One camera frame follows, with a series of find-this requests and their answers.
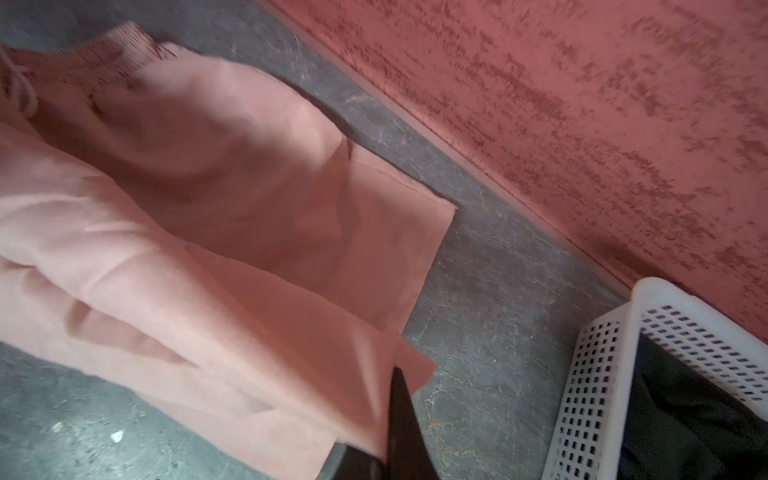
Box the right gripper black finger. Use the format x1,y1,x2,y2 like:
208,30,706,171
332,368,439,480

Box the pink shorts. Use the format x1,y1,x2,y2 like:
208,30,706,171
1,23,455,479

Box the black shorts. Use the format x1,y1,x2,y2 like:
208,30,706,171
617,336,767,479

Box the white plastic basket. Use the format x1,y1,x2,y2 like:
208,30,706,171
544,278,767,479

